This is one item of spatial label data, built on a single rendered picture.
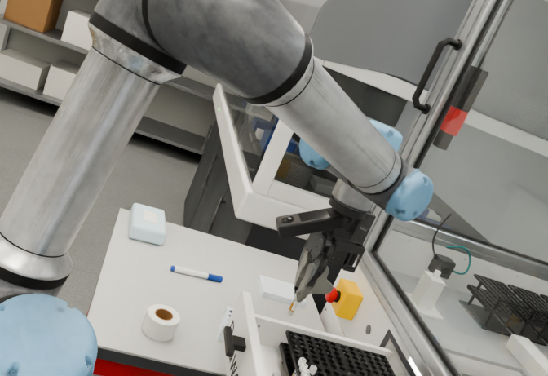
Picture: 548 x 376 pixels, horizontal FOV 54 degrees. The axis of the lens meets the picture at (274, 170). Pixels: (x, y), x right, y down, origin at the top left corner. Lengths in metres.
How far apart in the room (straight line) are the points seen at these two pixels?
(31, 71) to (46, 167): 4.16
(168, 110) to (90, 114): 4.46
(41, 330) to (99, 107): 0.24
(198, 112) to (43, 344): 4.54
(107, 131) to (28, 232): 0.14
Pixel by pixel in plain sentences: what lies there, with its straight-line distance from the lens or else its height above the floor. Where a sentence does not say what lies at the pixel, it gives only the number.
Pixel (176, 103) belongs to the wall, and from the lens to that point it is 5.05.
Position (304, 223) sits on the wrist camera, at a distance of 0.96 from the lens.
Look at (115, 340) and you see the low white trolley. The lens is 1.13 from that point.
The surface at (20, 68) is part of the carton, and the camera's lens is 4.81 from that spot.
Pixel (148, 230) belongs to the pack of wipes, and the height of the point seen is 0.80.
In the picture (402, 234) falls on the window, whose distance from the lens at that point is 1.30.
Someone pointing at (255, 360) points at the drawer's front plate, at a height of 0.93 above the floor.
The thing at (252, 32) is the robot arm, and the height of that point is 1.41.
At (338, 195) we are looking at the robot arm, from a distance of 0.95.
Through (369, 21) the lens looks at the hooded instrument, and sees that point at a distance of 1.66.
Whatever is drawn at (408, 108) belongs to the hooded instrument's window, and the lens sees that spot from 1.77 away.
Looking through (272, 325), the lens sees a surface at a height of 0.89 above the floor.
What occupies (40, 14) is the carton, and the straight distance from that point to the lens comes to 4.65.
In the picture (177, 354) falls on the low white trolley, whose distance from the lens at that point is 1.15.
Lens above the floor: 1.44
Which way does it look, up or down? 15 degrees down
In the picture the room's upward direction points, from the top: 23 degrees clockwise
